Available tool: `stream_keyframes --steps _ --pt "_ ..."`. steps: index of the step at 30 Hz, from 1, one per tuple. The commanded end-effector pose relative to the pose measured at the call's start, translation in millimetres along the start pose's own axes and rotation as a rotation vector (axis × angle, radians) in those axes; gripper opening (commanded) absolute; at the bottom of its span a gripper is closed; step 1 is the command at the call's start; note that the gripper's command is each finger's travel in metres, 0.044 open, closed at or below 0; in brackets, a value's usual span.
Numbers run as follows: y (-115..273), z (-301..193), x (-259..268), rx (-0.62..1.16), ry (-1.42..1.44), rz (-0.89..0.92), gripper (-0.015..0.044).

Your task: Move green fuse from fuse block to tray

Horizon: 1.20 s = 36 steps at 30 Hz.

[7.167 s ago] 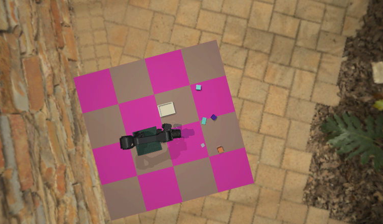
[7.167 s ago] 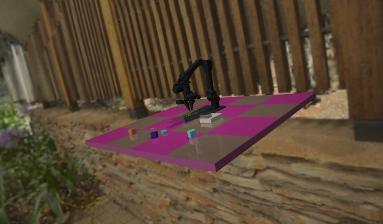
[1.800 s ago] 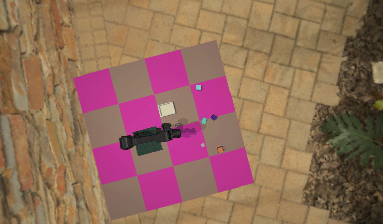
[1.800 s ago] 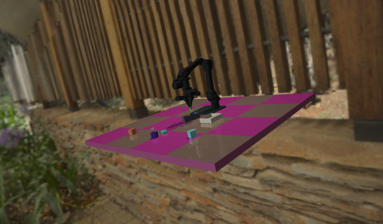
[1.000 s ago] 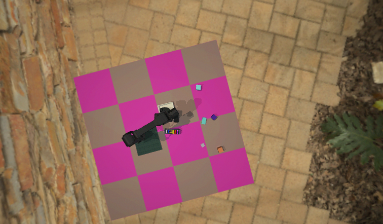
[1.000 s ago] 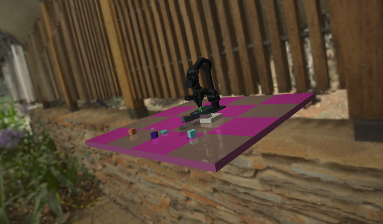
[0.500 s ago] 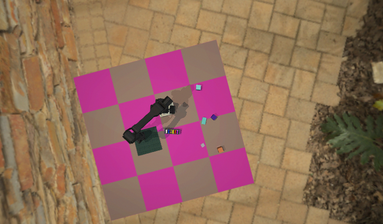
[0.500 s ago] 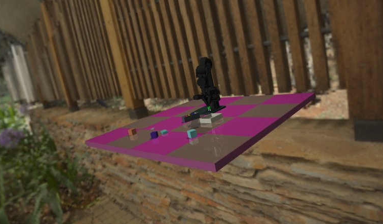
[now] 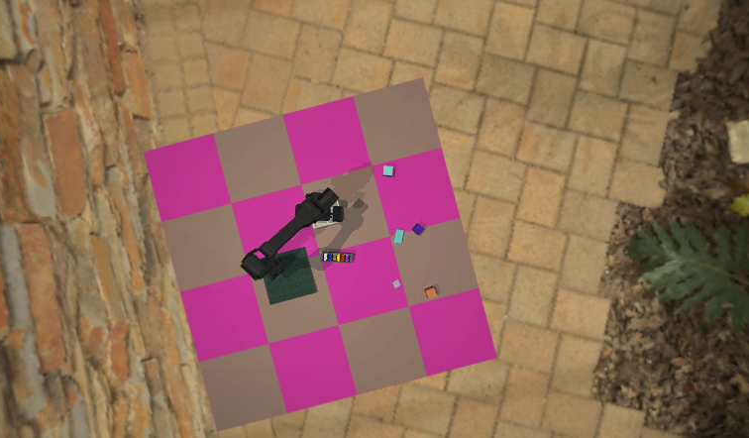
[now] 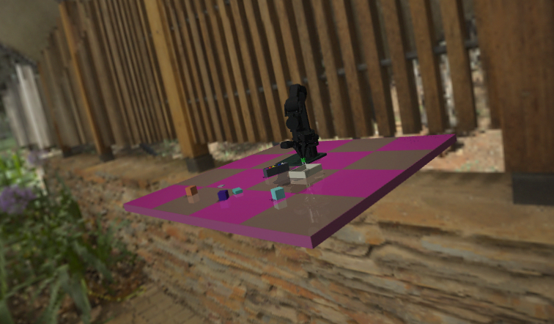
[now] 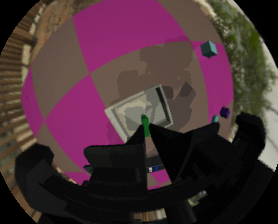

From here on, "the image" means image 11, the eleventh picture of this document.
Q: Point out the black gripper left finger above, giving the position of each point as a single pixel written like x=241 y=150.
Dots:
x=129 y=155

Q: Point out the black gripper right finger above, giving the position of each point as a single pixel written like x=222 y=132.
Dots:
x=175 y=148

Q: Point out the green fuse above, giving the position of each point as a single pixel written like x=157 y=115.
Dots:
x=146 y=124

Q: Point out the teal rectangular block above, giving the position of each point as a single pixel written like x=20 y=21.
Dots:
x=214 y=119

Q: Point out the teal cube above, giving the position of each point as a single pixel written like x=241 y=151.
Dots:
x=208 y=49

